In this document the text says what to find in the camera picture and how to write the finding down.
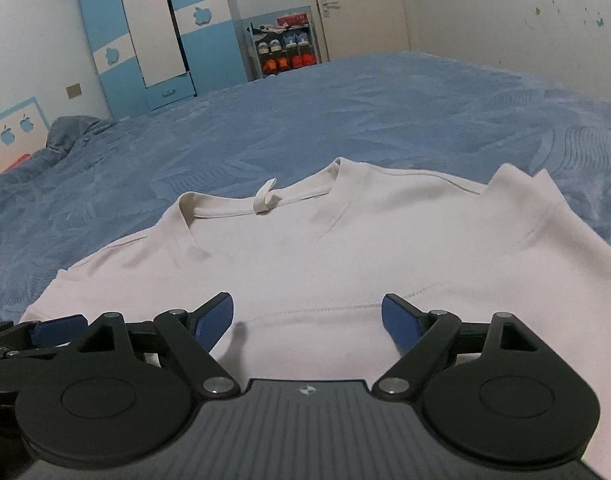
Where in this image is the white long-sleeve Nevada shirt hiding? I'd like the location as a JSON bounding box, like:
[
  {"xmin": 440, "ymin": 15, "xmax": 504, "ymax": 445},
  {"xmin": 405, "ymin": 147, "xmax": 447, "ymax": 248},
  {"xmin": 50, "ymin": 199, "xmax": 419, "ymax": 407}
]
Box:
[{"xmin": 25, "ymin": 158, "xmax": 611, "ymax": 479}]

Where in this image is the white bedroom door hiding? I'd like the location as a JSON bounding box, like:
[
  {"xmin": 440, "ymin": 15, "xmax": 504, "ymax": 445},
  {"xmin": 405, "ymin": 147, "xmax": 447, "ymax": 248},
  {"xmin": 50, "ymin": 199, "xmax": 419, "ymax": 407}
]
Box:
[{"xmin": 316, "ymin": 0, "xmax": 409, "ymax": 61}]

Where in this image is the blue textured bedspread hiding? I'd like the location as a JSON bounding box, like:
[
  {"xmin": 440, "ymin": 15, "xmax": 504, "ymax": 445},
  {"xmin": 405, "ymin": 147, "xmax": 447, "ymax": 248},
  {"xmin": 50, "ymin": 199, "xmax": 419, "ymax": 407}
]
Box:
[{"xmin": 0, "ymin": 52, "xmax": 611, "ymax": 322}]

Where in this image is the red pillow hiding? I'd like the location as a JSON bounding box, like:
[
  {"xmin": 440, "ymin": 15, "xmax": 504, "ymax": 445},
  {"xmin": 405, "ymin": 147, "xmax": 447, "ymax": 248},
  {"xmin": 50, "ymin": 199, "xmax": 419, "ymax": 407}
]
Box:
[{"xmin": 4, "ymin": 154, "xmax": 31, "ymax": 172}]

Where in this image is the white headboard with apples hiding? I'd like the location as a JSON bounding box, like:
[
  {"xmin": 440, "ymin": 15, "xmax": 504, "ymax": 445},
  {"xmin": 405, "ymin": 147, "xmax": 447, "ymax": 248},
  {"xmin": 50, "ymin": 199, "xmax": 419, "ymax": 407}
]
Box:
[{"xmin": 0, "ymin": 98, "xmax": 50, "ymax": 174}]

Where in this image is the blue and white wardrobe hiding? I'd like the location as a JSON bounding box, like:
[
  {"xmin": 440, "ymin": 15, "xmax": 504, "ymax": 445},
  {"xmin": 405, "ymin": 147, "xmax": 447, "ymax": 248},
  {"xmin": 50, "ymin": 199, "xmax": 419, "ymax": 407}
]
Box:
[{"xmin": 79, "ymin": 0, "xmax": 249, "ymax": 120}]

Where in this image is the shoe rack with shoes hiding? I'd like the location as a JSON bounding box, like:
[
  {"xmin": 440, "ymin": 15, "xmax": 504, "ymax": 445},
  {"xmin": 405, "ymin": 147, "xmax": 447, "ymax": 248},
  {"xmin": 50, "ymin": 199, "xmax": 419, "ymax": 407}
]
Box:
[{"xmin": 243, "ymin": 6, "xmax": 322, "ymax": 79}]

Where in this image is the bronze wall switch plate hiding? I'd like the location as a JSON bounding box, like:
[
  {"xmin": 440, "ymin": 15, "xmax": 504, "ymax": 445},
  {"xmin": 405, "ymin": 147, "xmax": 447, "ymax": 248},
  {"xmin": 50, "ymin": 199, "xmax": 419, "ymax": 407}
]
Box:
[{"xmin": 66, "ymin": 84, "xmax": 82, "ymax": 100}]

